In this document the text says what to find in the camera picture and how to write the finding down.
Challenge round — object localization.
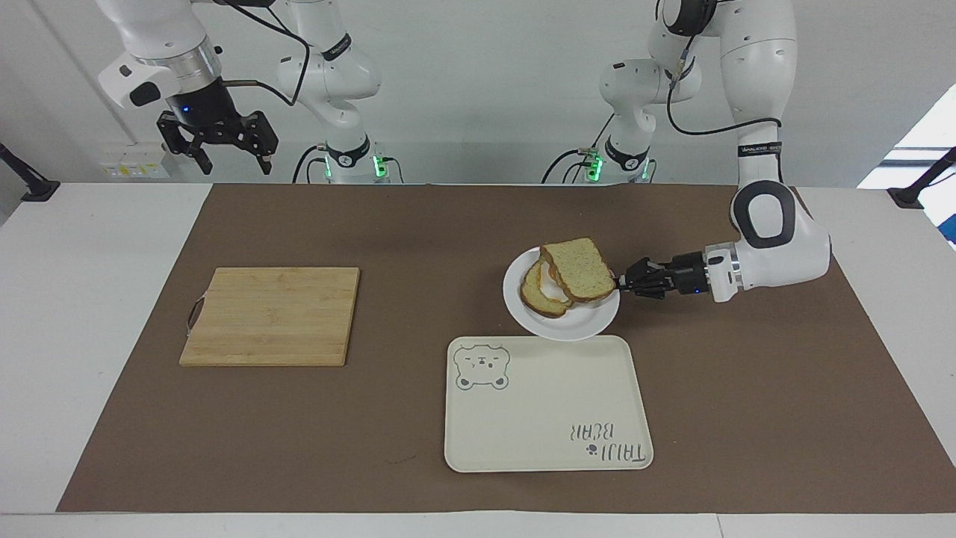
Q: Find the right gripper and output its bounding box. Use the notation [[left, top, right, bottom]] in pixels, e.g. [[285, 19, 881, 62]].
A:
[[156, 78, 280, 177]]

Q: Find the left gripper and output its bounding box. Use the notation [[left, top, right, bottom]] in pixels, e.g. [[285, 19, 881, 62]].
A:
[[618, 252, 710, 300]]

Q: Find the bread slice with brown crust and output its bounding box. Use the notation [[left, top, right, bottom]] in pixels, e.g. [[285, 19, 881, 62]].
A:
[[520, 261, 575, 320], [539, 238, 618, 304]]

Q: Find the white round plate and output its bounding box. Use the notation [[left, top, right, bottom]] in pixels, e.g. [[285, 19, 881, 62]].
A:
[[503, 247, 621, 343]]

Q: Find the fried egg filling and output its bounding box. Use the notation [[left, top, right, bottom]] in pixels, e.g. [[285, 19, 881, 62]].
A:
[[538, 255, 562, 301]]

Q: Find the cream tray with bear print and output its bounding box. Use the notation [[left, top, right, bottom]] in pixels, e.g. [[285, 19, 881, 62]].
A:
[[444, 335, 655, 474]]

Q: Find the wooden cutting board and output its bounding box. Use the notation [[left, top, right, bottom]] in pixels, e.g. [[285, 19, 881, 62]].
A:
[[179, 267, 361, 368]]

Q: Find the black stand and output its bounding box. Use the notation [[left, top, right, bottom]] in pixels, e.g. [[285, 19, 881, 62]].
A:
[[0, 142, 61, 203], [887, 146, 956, 209]]

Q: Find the black cable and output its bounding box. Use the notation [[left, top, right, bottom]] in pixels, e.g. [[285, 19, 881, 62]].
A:
[[291, 144, 330, 185], [213, 0, 311, 107], [541, 112, 618, 185], [656, 0, 783, 137]]

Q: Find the white wall socket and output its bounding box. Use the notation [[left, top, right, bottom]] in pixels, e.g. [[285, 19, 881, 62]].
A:
[[100, 145, 167, 181]]

